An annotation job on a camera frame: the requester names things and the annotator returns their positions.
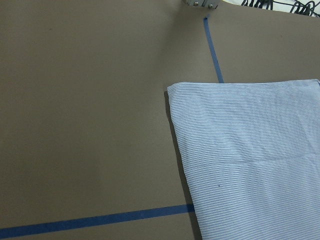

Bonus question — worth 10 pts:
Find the blue striped button shirt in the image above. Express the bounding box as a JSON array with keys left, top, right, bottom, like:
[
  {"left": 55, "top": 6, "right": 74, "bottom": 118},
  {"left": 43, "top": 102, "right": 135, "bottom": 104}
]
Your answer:
[{"left": 167, "top": 79, "right": 320, "bottom": 240}]

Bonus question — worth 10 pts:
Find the aluminium frame post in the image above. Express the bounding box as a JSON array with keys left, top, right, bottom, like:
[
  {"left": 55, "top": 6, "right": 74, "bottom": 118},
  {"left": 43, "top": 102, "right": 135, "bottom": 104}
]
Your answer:
[{"left": 183, "top": 0, "right": 221, "bottom": 9}]

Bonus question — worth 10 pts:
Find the black cable bundle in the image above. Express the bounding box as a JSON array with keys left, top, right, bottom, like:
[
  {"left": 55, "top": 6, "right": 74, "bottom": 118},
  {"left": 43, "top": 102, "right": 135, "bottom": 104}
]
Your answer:
[{"left": 241, "top": 0, "right": 320, "bottom": 18}]

